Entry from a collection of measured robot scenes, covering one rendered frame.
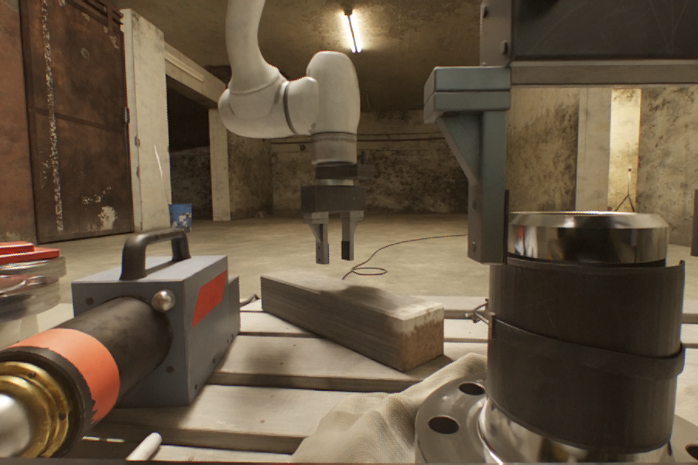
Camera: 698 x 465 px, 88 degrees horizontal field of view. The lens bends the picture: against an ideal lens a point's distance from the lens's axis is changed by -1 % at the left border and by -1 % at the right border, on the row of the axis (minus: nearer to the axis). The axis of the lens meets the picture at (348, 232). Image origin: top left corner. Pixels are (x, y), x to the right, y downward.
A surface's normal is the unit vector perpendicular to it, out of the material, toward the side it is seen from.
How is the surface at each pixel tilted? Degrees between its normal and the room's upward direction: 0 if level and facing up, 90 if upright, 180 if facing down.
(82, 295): 90
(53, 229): 90
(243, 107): 123
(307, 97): 89
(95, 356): 53
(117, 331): 43
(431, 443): 0
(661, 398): 90
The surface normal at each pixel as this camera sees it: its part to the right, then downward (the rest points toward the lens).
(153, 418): -0.01, -1.00
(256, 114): -0.19, 0.62
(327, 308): -0.75, 0.07
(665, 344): 0.31, 0.07
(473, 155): -0.03, 0.09
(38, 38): 0.99, 0.00
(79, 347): 0.59, -0.80
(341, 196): 0.66, 0.06
